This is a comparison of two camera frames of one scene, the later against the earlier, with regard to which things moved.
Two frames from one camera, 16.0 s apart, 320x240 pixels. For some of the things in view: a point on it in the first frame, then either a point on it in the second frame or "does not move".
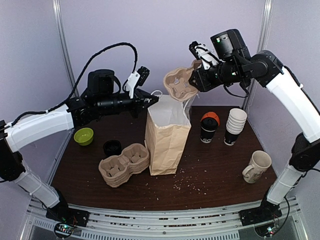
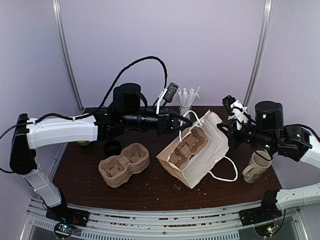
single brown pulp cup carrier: [176, 83] -> [190, 144]
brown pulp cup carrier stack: [115, 170] does not move
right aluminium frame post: [266, 18] does not move
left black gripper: [139, 105] -> [165, 122]
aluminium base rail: [116, 224] does not move
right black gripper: [200, 81] -> [233, 133]
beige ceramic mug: [259, 162] does not move
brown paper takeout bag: [168, 125] -> [196, 152]
